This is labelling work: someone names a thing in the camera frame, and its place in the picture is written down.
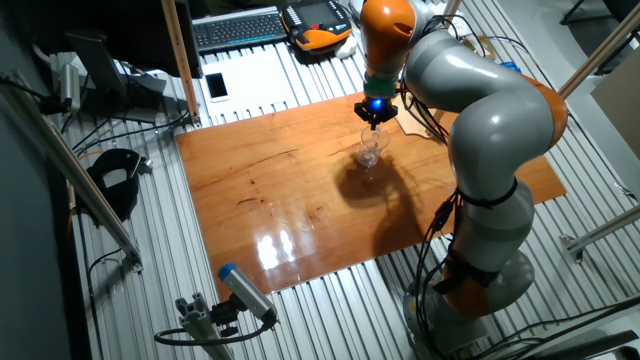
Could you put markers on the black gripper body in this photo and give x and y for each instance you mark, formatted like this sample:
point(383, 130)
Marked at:
point(376, 110)

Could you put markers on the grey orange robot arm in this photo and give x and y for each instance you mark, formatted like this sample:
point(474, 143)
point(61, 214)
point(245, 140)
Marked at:
point(500, 130)

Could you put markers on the white rounded lump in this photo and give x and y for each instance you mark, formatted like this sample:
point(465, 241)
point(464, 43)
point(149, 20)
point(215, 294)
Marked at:
point(346, 48)

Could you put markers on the orange black teach pendant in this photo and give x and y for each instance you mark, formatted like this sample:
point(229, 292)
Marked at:
point(315, 37)

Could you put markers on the white crumpled paper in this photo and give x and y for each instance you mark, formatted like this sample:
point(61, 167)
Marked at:
point(462, 25)

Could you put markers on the brown wooden board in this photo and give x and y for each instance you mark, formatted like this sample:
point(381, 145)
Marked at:
point(275, 200)

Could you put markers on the white paper sheet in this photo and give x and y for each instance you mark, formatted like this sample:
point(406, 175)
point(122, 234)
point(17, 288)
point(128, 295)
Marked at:
point(255, 80)

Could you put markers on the yellow packet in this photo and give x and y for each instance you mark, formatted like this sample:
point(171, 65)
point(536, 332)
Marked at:
point(485, 47)

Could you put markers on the blue tissue packet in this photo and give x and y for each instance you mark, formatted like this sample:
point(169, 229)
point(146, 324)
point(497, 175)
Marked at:
point(510, 65)

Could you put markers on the white smartphone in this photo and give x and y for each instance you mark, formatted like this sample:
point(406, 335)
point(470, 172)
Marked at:
point(216, 86)

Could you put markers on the black keyboard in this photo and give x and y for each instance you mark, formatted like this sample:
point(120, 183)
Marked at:
point(235, 30)

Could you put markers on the beige flat panel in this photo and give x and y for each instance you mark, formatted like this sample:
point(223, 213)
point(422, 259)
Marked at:
point(622, 100)

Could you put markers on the black monitor with stand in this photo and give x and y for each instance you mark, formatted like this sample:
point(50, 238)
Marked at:
point(125, 35)

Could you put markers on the short aluminium profile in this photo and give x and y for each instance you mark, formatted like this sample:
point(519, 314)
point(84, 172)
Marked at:
point(200, 325)

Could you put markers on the dark metal bar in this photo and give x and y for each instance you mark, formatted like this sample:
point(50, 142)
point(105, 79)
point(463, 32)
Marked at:
point(600, 345)

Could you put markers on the thin slanted frame post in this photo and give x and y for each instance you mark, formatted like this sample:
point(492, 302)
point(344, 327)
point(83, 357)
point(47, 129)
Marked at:
point(452, 7)

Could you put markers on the wooden frame post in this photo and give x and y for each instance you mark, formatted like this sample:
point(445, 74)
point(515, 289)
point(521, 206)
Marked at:
point(180, 60)

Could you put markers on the silver camera with blue cap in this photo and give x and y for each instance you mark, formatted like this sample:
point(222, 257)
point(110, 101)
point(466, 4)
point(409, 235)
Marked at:
point(245, 292)

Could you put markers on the aluminium post with foot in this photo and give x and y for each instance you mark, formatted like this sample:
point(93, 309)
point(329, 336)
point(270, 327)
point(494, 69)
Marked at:
point(600, 50)

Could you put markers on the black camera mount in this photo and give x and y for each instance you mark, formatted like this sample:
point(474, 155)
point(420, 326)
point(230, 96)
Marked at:
point(225, 315)

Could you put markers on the aluminium beam with bracket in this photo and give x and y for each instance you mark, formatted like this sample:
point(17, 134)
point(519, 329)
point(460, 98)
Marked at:
point(600, 230)

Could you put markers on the long aluminium frame beam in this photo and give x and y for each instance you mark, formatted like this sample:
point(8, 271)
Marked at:
point(75, 170)

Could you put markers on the small silver camera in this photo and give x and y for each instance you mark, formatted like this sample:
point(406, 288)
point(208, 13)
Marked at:
point(70, 85)

